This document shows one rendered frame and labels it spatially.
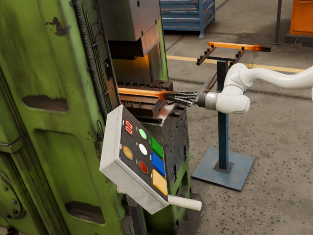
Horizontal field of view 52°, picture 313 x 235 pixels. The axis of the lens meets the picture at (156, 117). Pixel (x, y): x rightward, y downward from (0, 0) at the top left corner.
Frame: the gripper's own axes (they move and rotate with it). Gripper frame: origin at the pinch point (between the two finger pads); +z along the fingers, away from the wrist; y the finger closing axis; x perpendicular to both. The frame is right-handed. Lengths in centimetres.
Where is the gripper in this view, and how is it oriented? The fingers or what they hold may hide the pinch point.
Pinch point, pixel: (169, 95)
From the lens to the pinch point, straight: 172.5
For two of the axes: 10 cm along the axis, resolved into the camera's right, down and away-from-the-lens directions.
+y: 3.8, -5.5, 7.5
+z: -9.2, -1.5, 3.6
